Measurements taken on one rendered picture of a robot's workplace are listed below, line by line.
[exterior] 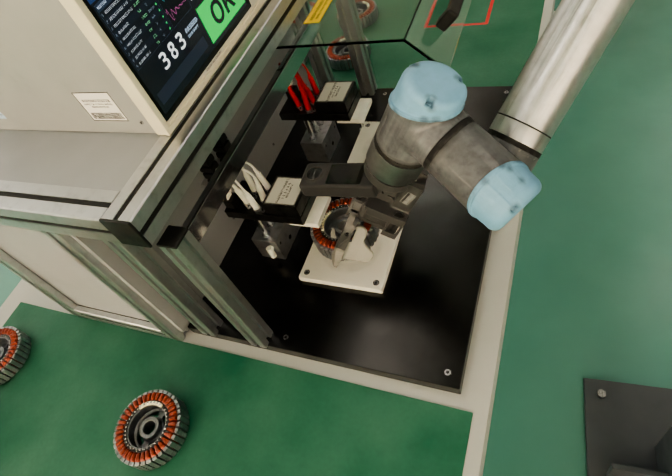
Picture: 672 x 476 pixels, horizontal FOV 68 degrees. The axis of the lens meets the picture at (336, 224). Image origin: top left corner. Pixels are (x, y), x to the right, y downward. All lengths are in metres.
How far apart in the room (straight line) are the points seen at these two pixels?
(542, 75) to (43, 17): 0.56
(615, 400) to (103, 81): 1.37
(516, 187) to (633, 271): 1.24
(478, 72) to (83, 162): 0.83
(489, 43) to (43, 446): 1.20
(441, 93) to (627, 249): 1.33
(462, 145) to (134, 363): 0.68
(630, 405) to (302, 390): 0.98
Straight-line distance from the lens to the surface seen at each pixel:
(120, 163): 0.67
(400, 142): 0.57
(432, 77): 0.55
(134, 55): 0.63
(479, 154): 0.54
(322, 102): 0.93
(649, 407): 1.56
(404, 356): 0.75
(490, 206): 0.54
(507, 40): 1.28
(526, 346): 1.59
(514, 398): 1.53
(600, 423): 1.52
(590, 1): 0.69
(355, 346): 0.77
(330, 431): 0.76
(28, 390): 1.10
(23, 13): 0.66
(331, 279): 0.83
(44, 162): 0.77
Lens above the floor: 1.45
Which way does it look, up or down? 48 degrees down
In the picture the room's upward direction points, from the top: 24 degrees counter-clockwise
